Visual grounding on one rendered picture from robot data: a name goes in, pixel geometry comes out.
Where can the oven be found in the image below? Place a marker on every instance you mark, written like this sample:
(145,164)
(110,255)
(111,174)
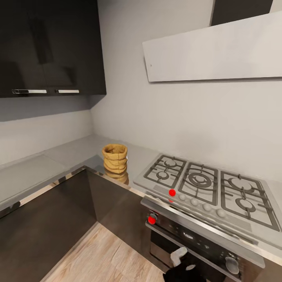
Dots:
(219,259)

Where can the drop in sink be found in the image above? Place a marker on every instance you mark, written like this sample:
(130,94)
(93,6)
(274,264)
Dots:
(21,177)

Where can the cabinet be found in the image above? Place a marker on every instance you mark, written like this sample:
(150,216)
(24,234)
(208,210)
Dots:
(50,48)

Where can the burner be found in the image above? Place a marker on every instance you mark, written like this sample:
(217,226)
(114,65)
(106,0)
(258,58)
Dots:
(240,201)

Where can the popcorn bag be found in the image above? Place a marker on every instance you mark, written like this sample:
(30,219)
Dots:
(115,157)

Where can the range hood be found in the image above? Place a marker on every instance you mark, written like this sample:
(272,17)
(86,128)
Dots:
(243,41)

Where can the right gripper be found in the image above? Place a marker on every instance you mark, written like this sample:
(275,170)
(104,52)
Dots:
(172,275)

